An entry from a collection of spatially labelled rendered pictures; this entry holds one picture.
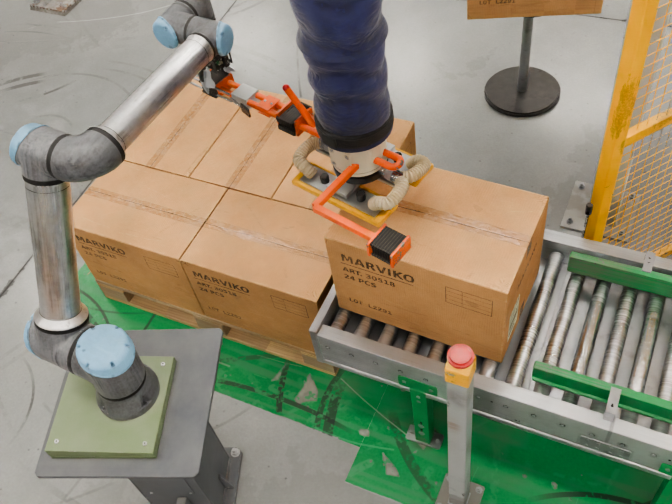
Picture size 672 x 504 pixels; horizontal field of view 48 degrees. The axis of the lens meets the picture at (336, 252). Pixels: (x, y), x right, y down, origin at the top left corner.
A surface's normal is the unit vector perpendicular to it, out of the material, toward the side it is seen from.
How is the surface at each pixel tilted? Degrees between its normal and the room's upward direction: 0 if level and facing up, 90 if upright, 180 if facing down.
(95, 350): 8
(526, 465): 0
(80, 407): 4
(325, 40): 101
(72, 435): 4
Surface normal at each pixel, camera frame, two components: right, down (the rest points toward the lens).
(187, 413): -0.12, -0.61
